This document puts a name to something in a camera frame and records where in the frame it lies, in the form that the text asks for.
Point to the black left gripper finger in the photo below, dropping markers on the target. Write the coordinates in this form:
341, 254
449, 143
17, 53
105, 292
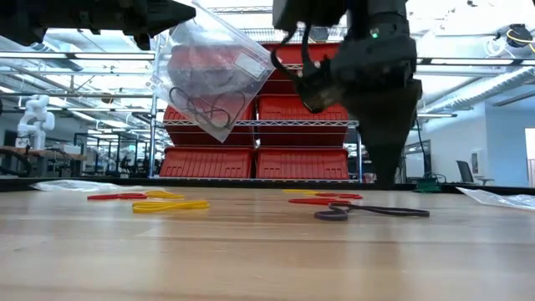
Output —
175, 9
173, 23

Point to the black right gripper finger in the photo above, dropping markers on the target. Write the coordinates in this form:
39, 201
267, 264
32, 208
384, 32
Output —
401, 121
374, 125

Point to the clear plastic zip bag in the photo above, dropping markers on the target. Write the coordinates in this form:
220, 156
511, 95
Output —
501, 200
75, 186
209, 75

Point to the red rubber band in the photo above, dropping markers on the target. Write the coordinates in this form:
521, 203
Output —
108, 197
309, 201
347, 196

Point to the yellow rubber band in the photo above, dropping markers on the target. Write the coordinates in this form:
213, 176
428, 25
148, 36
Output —
167, 207
161, 195
299, 192

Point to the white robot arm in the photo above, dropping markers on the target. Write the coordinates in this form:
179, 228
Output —
35, 117

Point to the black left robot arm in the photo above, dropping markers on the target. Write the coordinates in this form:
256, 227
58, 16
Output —
50, 16

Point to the dark office chair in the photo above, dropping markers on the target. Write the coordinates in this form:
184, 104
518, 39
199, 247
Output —
464, 171

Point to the red plastic storage bin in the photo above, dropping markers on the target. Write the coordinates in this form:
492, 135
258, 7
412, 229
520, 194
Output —
280, 109
184, 136
301, 165
276, 85
200, 163

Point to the wooden workbench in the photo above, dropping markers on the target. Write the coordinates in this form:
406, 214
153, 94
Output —
42, 152

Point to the black aluminium table frame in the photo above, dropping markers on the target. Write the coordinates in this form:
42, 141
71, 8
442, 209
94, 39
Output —
251, 183

